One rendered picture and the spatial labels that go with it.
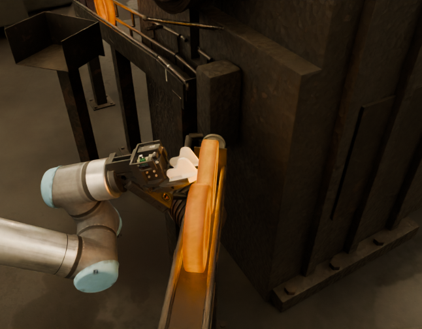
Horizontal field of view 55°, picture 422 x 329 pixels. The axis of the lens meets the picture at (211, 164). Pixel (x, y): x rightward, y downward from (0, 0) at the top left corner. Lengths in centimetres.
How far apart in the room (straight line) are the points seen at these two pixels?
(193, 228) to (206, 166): 16
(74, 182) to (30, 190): 113
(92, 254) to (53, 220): 96
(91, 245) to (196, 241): 31
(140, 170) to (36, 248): 25
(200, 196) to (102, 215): 36
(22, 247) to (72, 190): 15
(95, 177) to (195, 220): 29
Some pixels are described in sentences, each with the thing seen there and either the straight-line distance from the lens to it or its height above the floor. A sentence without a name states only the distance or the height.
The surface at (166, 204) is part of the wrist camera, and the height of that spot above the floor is 63.
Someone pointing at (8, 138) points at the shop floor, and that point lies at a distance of 241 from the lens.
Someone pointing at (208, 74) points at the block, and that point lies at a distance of 103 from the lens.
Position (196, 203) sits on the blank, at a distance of 66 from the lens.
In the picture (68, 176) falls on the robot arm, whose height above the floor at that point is 70.
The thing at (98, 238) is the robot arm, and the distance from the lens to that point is 92.
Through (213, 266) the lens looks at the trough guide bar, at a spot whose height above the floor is 71.
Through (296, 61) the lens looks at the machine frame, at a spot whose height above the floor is 87.
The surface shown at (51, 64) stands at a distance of 164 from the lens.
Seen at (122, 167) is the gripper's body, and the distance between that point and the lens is 85.
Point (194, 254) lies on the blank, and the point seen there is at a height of 74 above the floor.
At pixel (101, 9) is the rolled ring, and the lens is 198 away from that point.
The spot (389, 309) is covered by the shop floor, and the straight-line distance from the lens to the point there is 159.
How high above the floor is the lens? 127
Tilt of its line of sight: 40 degrees down
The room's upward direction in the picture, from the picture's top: straight up
